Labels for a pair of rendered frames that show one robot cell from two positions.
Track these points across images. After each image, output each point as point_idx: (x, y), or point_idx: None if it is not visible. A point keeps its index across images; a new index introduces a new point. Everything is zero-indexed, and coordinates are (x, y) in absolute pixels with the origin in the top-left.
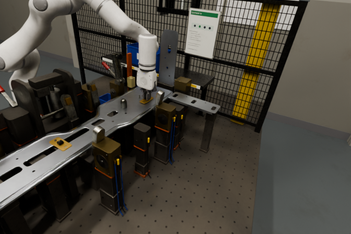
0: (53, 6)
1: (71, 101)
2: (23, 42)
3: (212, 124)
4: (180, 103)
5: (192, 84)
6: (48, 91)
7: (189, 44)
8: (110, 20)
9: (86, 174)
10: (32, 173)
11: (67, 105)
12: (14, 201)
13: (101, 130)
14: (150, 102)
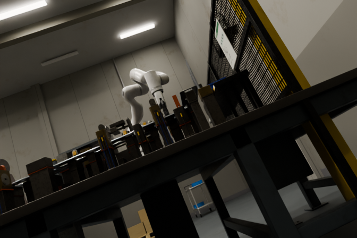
0: (126, 90)
1: (127, 132)
2: (132, 119)
3: (191, 105)
4: (182, 105)
5: (213, 88)
6: (116, 128)
7: (229, 60)
8: (137, 79)
9: None
10: (83, 154)
11: (124, 135)
12: (74, 165)
13: (100, 125)
14: (168, 116)
